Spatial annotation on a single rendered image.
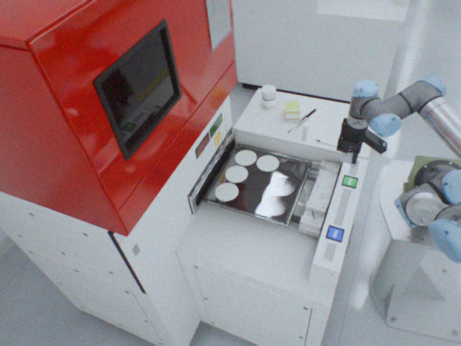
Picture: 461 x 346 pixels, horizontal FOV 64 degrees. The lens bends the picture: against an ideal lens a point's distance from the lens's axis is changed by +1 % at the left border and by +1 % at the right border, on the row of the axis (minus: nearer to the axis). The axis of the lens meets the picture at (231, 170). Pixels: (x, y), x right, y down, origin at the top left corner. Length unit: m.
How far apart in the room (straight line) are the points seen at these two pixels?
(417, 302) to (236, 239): 1.25
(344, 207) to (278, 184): 0.30
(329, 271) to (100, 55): 0.95
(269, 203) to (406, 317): 1.15
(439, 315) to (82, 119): 2.09
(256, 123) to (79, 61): 1.10
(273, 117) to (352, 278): 1.12
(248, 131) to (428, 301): 1.41
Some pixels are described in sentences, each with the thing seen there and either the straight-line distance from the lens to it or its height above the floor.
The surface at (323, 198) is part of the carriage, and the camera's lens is 1.56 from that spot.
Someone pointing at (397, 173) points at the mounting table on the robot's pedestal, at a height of 0.82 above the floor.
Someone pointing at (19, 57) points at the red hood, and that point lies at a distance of 0.76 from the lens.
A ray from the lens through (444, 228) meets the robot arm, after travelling 1.03.
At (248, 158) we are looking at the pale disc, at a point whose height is 0.90.
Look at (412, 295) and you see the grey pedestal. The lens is 2.42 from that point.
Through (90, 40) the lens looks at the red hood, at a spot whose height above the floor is 1.75.
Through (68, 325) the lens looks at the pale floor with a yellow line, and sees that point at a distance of 2.49.
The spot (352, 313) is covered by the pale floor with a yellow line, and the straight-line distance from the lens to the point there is 2.30.
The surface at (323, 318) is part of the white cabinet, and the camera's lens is 1.50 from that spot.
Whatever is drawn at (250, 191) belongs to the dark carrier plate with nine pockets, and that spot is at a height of 0.90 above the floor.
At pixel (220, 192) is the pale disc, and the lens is 1.55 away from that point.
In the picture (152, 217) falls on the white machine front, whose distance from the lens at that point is 1.27.
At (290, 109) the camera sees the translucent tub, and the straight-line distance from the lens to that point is 1.72.
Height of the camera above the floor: 2.08
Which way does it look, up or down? 47 degrees down
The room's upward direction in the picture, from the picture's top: 7 degrees counter-clockwise
